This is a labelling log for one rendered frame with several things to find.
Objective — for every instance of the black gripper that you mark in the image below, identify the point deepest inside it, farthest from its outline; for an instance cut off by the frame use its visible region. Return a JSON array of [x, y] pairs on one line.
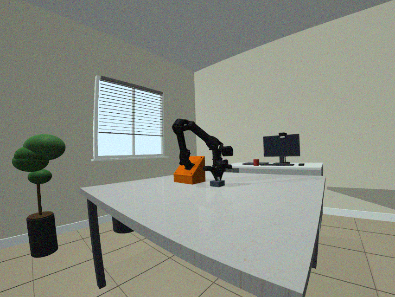
[[212, 168]]

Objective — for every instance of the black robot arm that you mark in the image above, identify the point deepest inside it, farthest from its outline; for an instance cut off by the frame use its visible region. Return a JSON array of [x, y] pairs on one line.
[[212, 143]]

